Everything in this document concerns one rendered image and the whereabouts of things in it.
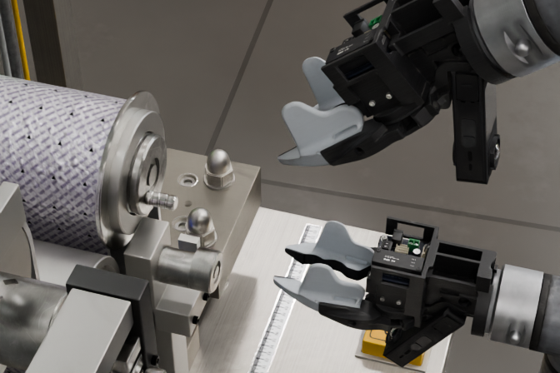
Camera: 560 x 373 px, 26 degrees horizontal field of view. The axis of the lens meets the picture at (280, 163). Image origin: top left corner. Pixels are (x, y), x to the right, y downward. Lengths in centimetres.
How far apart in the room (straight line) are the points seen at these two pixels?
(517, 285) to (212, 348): 41
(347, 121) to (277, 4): 252
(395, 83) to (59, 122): 33
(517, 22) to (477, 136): 12
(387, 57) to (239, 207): 54
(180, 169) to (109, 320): 70
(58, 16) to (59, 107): 104
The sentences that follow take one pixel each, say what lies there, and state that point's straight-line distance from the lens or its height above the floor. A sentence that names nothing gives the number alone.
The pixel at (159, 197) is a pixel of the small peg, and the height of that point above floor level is 125.
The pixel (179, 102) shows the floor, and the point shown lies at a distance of 311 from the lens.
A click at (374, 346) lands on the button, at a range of 139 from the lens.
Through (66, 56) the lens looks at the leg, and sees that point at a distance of 218.
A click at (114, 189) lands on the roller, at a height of 128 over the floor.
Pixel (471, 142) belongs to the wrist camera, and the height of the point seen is 140.
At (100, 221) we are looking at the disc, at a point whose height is 126.
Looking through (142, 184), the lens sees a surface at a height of 126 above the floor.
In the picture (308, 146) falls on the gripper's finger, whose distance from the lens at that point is 95.
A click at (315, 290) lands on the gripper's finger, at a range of 119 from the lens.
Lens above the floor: 201
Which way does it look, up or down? 43 degrees down
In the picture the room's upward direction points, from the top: straight up
